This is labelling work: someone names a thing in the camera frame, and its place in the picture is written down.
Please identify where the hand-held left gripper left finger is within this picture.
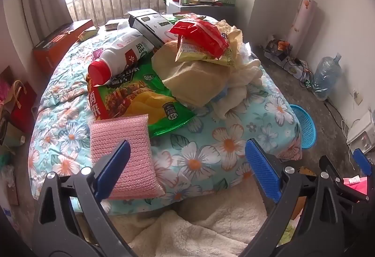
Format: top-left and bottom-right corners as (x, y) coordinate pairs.
(32, 140), (138, 257)

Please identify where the white bottle with red cap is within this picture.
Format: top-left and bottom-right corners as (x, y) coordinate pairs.
(88, 34), (160, 86)

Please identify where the red gift bag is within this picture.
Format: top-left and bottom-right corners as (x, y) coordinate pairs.
(0, 66), (37, 134)

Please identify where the black cable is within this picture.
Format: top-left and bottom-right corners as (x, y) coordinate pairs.
(322, 99), (352, 134)

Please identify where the blue water jug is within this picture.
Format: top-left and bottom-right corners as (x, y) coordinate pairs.
(312, 53), (343, 101)

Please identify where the orange cardboard box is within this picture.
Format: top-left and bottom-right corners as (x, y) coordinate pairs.
(32, 19), (94, 70)

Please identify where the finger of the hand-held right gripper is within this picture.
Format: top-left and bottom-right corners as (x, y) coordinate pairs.
(352, 148), (375, 178)
(319, 154), (372, 205)

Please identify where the pink floral roll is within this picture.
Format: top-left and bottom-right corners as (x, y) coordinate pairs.
(285, 0), (318, 51)

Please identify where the white fleece blanket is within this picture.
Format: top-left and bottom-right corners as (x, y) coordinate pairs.
(111, 178), (270, 257)

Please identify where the white water dispenser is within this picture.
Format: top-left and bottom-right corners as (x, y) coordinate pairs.
(346, 112), (375, 155)

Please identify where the floral quilt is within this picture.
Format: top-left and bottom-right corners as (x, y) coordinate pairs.
(28, 15), (304, 215)

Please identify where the red snack packet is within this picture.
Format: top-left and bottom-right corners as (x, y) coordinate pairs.
(168, 18), (229, 60)

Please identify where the pink garment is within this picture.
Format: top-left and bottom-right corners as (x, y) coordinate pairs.
(343, 176), (370, 196)

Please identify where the yellow snack packet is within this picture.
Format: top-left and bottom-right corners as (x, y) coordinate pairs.
(175, 37), (235, 67)

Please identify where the long black box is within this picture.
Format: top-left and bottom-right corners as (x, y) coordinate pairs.
(128, 10), (179, 46)

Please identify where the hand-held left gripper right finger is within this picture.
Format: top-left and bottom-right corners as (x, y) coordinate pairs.
(234, 138), (350, 257)

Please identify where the white cable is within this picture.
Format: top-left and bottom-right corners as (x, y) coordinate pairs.
(341, 119), (361, 140)

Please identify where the orange red snack bag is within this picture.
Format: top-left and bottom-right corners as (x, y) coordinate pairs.
(86, 74), (110, 122)

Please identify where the pink scrubbing sponge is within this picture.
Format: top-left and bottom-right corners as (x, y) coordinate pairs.
(89, 114), (166, 199)

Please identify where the blue plastic basket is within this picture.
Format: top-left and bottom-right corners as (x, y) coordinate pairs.
(289, 104), (317, 150)

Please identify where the green chip bag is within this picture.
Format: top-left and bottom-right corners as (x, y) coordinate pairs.
(97, 62), (197, 138)

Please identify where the small green packet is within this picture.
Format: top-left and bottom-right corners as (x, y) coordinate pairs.
(78, 28), (100, 42)

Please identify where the black orange snack bag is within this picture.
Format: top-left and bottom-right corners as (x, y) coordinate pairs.
(265, 38), (292, 60)

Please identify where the cream cloth pile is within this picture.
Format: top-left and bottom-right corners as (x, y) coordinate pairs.
(151, 40), (235, 108)

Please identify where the cream crumpled wrapper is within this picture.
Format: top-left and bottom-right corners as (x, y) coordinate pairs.
(217, 19), (244, 49)

